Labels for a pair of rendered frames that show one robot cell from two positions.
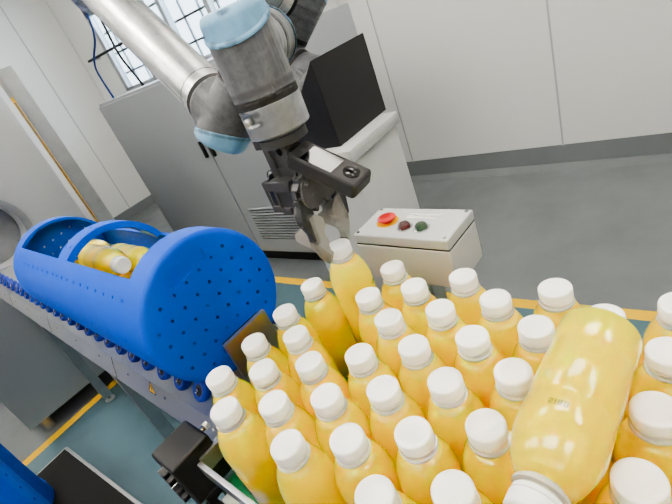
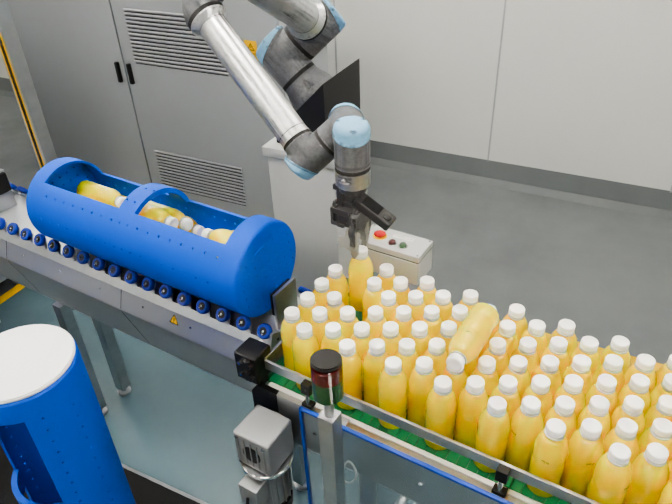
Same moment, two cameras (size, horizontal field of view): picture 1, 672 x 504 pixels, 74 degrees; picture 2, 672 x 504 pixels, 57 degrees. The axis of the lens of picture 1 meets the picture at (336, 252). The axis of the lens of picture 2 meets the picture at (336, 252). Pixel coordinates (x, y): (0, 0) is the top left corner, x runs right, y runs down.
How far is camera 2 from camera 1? 105 cm
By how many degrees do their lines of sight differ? 16
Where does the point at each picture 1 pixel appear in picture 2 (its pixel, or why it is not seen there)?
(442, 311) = (417, 296)
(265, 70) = (362, 161)
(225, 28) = (352, 140)
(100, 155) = not seen: outside the picture
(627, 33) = (560, 79)
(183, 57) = (287, 112)
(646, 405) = (495, 341)
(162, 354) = (239, 295)
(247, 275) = (284, 252)
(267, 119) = (354, 182)
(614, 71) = (544, 108)
